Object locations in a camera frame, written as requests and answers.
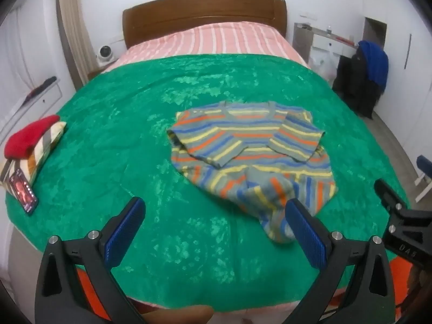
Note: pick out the blue cloth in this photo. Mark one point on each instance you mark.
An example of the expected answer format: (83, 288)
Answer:
(374, 62)

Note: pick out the chair with blue black clothes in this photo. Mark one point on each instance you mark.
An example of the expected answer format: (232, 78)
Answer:
(357, 84)

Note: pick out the red knit hat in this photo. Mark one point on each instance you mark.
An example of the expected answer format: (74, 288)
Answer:
(30, 136)

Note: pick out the person's left hand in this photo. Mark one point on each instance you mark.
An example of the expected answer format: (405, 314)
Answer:
(179, 314)

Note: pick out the striped knit sweater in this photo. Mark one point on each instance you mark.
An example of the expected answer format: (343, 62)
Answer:
(249, 152)

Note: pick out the beige curtain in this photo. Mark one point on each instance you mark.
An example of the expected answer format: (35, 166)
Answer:
(72, 23)

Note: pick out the green blanket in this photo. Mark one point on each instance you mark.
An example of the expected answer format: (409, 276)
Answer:
(135, 148)

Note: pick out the blue white stool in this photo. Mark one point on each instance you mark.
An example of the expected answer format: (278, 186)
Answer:
(423, 175)

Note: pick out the black smartphone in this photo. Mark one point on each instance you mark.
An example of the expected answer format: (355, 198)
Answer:
(23, 190)

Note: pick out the striped folded garment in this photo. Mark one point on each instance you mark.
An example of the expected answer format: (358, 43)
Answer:
(37, 155)

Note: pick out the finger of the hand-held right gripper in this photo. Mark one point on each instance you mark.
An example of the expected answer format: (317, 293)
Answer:
(401, 226)

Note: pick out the wooden headboard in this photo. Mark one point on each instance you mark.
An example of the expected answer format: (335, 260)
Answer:
(202, 13)

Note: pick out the white cabinet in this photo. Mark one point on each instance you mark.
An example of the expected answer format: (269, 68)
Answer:
(30, 101)

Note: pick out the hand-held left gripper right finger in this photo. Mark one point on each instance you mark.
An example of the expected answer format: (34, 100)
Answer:
(306, 236)

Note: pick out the pink striped bed sheet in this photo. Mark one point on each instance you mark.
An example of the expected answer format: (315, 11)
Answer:
(216, 40)

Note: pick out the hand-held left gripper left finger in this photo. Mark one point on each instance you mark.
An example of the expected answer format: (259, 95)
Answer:
(124, 233)

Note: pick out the white desk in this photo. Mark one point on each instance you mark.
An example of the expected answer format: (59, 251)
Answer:
(327, 42)

